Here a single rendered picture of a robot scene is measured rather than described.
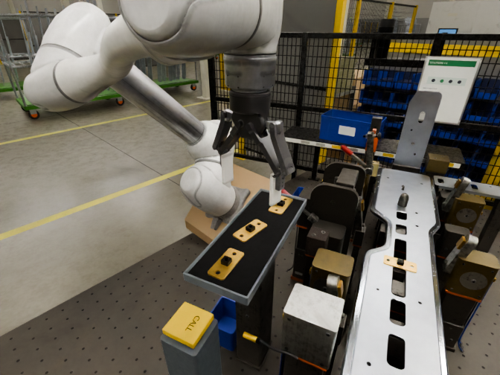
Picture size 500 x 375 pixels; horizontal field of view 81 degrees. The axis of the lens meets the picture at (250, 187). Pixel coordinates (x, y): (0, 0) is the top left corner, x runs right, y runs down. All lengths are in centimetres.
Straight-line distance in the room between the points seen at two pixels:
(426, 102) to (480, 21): 603
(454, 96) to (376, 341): 132
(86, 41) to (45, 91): 17
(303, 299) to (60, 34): 83
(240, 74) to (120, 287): 98
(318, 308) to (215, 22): 50
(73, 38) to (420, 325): 106
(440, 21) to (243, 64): 719
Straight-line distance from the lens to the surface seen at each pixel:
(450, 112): 179
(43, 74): 85
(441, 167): 155
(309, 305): 61
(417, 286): 89
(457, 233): 117
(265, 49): 51
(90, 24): 96
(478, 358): 123
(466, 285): 101
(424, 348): 77
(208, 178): 111
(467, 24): 751
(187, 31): 33
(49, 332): 125
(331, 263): 74
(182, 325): 52
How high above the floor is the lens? 158
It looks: 29 degrees down
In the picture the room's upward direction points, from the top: straight up
